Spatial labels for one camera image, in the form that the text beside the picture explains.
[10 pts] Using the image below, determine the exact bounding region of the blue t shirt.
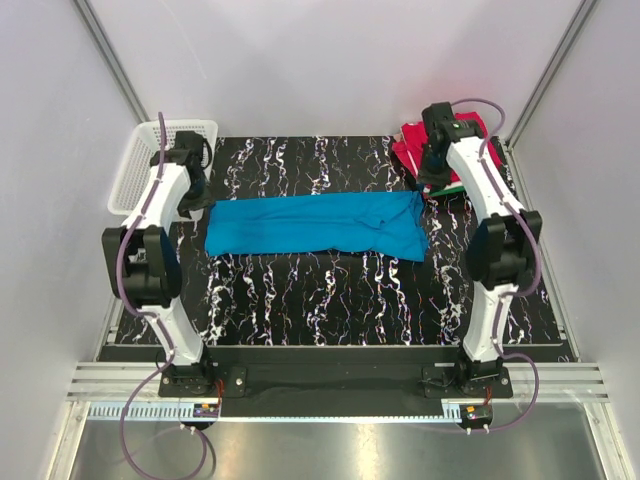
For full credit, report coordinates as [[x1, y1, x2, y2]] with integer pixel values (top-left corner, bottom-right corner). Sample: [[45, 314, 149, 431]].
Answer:
[[205, 191, 429, 262]]

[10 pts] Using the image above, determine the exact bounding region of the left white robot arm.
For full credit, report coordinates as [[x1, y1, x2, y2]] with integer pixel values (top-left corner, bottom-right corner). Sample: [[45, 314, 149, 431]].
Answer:
[[101, 130, 216, 397]]

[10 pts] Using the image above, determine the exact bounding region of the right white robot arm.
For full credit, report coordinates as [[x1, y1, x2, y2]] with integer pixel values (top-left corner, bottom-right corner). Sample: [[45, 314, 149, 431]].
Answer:
[[416, 102, 542, 397]]

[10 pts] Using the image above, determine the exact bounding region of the green folded t shirt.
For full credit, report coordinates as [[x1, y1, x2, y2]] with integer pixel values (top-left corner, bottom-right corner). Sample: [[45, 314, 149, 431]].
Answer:
[[428, 185, 465, 197]]

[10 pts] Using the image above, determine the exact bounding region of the red folded t shirt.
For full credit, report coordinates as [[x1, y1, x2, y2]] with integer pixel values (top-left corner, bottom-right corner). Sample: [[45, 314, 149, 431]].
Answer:
[[392, 112, 503, 185]]

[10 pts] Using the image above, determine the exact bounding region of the white plastic basket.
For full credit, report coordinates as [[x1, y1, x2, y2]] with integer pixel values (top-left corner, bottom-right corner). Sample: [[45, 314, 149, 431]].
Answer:
[[107, 119, 219, 217]]

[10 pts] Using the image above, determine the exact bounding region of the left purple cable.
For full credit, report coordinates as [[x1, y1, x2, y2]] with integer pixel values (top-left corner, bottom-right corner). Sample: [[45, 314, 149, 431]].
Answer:
[[113, 110, 220, 477]]

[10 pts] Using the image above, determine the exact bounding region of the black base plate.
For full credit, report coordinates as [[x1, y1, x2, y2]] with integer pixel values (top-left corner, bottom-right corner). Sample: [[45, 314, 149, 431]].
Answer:
[[159, 353, 513, 399]]

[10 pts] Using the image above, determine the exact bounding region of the aluminium frame rail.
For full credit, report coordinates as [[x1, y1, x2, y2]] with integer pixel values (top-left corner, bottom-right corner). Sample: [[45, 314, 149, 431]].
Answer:
[[66, 363, 608, 423]]

